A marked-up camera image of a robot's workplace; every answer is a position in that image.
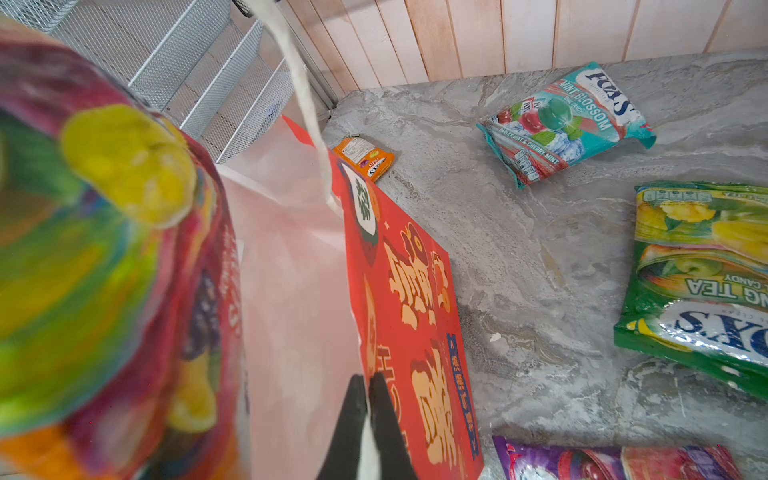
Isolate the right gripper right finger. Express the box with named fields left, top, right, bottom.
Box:
left=369, top=372, right=418, bottom=480

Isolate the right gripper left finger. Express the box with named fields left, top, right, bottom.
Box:
left=317, top=375, right=368, bottom=480

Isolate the red paper bag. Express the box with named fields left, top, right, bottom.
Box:
left=218, top=1, right=484, bottom=479

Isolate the orange candy bag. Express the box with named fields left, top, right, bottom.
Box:
left=333, top=136, right=395, bottom=182
left=1, top=17, right=250, bottom=479

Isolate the purple berry candy bag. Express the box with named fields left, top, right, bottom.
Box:
left=493, top=436, right=742, bottom=480

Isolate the orange candy bag back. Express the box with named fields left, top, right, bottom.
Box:
left=333, top=136, right=395, bottom=182

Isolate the green spring tea candy bag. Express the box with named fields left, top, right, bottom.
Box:
left=614, top=181, right=767, bottom=399

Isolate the teal mint candy bag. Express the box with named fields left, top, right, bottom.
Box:
left=477, top=62, right=656, bottom=189

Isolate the white wire mesh shelf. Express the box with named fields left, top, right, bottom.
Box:
left=0, top=0, right=301, bottom=165

